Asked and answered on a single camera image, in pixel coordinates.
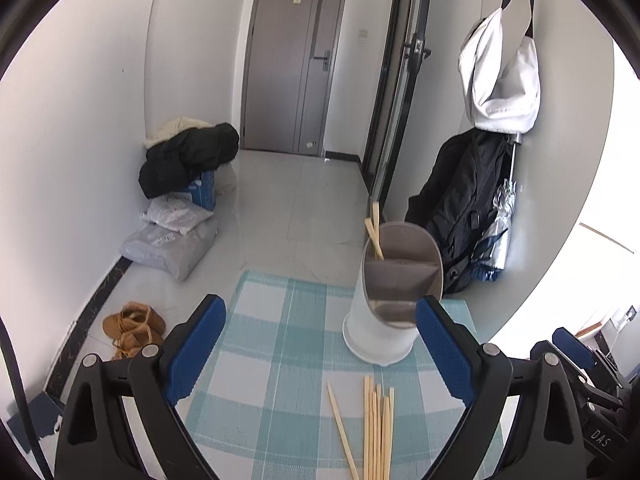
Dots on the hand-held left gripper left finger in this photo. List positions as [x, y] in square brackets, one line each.
[197, 345]

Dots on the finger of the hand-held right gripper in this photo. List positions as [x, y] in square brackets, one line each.
[575, 347]
[595, 391]

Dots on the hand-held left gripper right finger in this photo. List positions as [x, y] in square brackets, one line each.
[445, 350]

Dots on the white divided utensil holder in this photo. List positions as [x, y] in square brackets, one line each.
[380, 330]

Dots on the pile of wooden chopsticks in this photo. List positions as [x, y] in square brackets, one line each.
[372, 435]

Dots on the wooden chopstick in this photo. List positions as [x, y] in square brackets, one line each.
[372, 240]
[376, 225]

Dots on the teal checked tablecloth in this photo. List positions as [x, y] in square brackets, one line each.
[280, 360]

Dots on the grey plastic parcel bag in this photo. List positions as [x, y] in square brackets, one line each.
[170, 252]

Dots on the white plastic parcel bag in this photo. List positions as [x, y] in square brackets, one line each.
[175, 215]

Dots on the black backpack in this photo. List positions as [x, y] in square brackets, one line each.
[460, 210]

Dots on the silver folding umbrella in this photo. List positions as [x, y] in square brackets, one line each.
[502, 215]

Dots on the blue cardboard box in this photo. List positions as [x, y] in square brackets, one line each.
[205, 190]

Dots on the dark blue flat box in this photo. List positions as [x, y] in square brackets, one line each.
[37, 420]

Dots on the black jacket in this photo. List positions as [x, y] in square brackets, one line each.
[190, 160]

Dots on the cream garment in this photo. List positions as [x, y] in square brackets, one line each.
[175, 127]

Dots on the black framed glass door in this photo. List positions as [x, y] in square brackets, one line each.
[400, 85]

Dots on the grey entrance door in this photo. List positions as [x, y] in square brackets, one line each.
[285, 60]

